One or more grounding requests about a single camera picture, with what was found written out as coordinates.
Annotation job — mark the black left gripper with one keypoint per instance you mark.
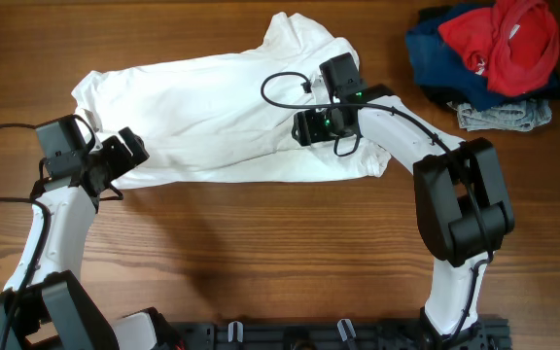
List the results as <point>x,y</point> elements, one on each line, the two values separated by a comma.
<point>127,147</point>

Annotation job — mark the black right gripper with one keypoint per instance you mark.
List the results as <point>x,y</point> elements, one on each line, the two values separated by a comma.
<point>300,127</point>

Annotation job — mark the white t-shirt with black print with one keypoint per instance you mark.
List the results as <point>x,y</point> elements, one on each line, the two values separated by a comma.
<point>227,118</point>

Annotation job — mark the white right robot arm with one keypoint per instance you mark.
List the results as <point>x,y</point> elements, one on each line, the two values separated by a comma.
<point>463,210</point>

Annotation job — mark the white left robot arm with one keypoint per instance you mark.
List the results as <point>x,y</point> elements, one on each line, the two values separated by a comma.
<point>43,304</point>

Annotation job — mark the dark blue garment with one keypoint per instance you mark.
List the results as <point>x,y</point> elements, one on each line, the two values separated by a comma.
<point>450,68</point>

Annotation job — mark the grey denim garment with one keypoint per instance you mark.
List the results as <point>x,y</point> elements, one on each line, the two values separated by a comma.
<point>520,116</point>

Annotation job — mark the red garment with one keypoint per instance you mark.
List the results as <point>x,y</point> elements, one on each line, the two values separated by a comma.
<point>514,44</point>

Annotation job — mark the black garment under pile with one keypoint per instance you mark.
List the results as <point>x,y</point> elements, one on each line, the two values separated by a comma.
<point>435,94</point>

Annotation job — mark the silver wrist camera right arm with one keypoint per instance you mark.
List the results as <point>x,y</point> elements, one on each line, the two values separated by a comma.
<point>341,77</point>

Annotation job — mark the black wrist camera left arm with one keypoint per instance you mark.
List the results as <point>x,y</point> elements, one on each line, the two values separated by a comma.
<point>66,143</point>

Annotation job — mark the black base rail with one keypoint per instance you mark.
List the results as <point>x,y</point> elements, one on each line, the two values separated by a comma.
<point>391,334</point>

